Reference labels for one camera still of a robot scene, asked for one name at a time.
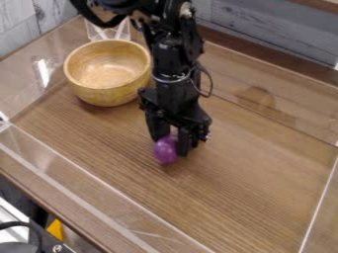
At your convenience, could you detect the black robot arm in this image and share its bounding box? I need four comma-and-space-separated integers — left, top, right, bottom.
69, 0, 211, 156

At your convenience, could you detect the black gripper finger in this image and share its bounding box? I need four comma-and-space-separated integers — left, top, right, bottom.
145, 113, 169, 141
176, 127, 191, 157

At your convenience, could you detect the black cable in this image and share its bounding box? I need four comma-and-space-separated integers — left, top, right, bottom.
0, 221, 48, 253

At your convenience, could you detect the black device with yellow label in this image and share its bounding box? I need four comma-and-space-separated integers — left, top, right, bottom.
0, 216, 80, 253

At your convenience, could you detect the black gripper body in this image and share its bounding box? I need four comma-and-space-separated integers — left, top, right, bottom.
137, 75, 213, 143

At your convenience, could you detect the light wooden bowl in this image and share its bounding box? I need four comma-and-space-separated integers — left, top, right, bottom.
62, 40, 152, 107

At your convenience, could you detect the purple toy eggplant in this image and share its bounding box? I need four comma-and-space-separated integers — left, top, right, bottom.
155, 134, 177, 164

